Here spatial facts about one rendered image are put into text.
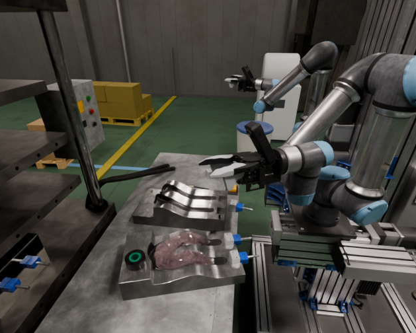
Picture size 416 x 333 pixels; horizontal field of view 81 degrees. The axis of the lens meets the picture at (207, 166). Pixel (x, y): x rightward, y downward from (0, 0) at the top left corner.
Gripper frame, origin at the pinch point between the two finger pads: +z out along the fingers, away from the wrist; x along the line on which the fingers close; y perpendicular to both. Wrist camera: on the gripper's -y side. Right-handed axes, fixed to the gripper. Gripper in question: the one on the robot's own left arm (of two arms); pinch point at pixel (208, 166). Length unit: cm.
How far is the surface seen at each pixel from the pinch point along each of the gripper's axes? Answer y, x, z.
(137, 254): 47, 32, 21
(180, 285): 58, 22, 7
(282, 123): 72, 290, -228
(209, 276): 56, 19, -5
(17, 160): 9, 58, 60
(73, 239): 58, 70, 53
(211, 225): 55, 50, -16
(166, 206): 45, 61, 4
